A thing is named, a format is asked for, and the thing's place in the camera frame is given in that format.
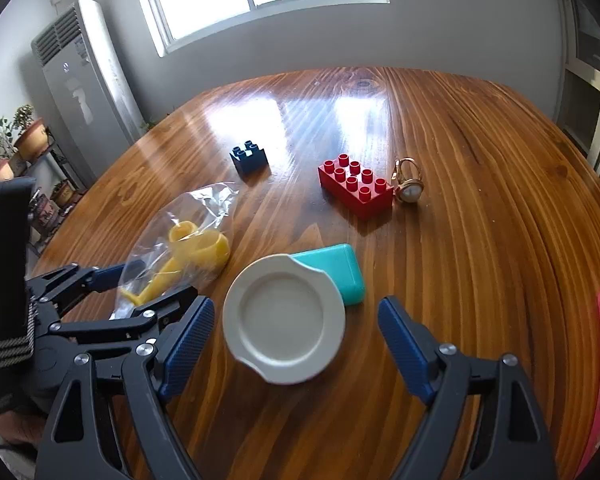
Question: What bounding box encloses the yellow plastic toy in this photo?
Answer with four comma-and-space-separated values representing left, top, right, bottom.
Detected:
119, 221, 231, 307

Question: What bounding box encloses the red building block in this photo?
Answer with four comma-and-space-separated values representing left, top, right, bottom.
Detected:
317, 152, 395, 220

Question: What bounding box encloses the wooden desk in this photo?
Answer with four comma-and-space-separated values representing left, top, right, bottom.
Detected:
30, 67, 600, 480

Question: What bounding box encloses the blue building block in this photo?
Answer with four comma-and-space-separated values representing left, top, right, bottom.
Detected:
230, 140, 272, 178

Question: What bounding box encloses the grey standing air conditioner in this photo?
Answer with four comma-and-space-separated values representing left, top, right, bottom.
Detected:
31, 0, 146, 191

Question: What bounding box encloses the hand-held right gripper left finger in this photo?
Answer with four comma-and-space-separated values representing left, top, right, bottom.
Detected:
34, 296, 216, 480

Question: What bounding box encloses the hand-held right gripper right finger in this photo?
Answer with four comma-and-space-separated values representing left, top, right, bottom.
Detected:
377, 296, 558, 480

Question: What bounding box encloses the gold pearl ring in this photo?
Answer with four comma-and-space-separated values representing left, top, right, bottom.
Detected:
391, 157, 425, 204

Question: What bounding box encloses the small potted plant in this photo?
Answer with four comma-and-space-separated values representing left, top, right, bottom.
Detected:
50, 180, 76, 206

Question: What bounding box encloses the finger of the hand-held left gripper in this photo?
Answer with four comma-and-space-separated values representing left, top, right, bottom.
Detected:
27, 260, 146, 318
50, 284, 203, 356

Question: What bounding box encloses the white plastic plate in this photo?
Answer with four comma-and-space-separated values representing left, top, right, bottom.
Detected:
222, 254, 347, 386

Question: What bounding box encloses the black plant rack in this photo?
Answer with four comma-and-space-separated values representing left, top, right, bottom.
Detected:
10, 130, 88, 256

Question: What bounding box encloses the dark patterned flowerpot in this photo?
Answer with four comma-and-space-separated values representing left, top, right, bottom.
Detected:
30, 192, 56, 233

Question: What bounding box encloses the white glass door cabinet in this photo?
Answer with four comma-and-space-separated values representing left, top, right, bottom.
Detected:
555, 0, 600, 191

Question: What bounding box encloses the teal plastic box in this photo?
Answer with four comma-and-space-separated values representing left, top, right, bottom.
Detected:
290, 243, 367, 307

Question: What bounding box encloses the clear plastic bag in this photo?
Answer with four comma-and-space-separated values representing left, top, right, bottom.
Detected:
109, 182, 241, 321

